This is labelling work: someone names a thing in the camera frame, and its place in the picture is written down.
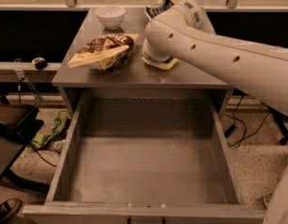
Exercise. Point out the black cart on left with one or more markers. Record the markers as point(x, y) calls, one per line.
point(18, 127)

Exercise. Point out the green and yellow sponge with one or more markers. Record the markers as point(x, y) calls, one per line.
point(167, 65)

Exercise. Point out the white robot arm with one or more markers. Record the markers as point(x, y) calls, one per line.
point(258, 69)

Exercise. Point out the green snack bag on floor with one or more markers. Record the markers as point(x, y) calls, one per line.
point(58, 131)

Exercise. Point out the black canvas sneaker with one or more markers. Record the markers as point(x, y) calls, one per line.
point(9, 208)

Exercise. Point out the yellow black tape measure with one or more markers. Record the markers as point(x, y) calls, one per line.
point(39, 63)

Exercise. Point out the grey window ledge rail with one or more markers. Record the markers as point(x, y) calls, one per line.
point(12, 72)

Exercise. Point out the brown and cream chip bag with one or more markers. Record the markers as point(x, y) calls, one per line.
point(105, 53)

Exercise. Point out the white ceramic bowl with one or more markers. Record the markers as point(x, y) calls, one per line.
point(111, 17)

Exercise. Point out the grey knit sneaker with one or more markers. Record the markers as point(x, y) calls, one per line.
point(267, 199)

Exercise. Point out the blue snack bag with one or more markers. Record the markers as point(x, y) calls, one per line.
point(152, 12)

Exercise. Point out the grey cabinet counter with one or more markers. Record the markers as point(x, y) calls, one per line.
point(135, 76)

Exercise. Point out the open grey top drawer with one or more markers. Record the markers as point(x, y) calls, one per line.
point(145, 160)

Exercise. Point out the black chair base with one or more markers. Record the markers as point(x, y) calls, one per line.
point(278, 119)

